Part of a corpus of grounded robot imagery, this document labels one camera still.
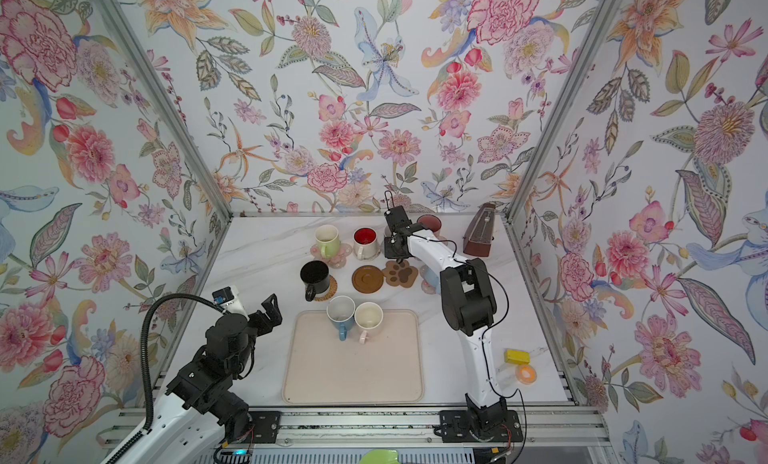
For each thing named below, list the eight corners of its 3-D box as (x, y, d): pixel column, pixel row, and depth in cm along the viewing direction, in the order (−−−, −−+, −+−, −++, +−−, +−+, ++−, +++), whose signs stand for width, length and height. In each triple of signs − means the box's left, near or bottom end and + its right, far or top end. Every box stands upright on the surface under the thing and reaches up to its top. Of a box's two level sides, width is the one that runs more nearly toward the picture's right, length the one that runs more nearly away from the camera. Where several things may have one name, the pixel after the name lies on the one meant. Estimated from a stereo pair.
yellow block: (505, 365, 86) (509, 360, 84) (502, 354, 88) (506, 349, 86) (528, 365, 86) (532, 360, 84) (524, 354, 88) (529, 349, 86)
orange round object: (518, 384, 83) (520, 382, 82) (513, 366, 86) (515, 364, 85) (536, 384, 83) (539, 382, 82) (530, 366, 86) (533, 364, 85)
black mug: (301, 305, 96) (295, 290, 89) (307, 276, 103) (302, 260, 96) (328, 305, 96) (324, 290, 89) (332, 276, 103) (328, 260, 96)
